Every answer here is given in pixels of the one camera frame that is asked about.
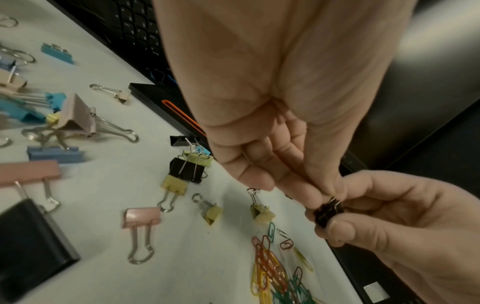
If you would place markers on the person's left hand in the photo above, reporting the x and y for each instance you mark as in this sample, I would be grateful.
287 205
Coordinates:
281 74

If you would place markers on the person's right hand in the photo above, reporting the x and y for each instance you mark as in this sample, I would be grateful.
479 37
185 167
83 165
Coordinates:
412 225

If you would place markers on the tiny black binder clip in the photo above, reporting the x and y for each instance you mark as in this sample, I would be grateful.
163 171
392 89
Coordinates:
324 213

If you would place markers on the pile of mixed coloured clips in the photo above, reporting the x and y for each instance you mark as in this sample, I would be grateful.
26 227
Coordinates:
185 169

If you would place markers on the pile of colorful paper clips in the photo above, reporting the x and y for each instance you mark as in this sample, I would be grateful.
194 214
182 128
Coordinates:
270 267

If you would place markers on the small pink binder clip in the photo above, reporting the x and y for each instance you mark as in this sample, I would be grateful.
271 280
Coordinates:
122 96

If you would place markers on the spread of pastel binder clips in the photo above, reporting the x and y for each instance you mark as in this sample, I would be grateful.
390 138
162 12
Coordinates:
75 115

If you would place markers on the small blue binder clip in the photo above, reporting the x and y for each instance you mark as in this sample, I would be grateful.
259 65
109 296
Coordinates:
56 53

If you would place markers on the wide black computer monitor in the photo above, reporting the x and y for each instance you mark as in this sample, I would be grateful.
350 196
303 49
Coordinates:
431 59

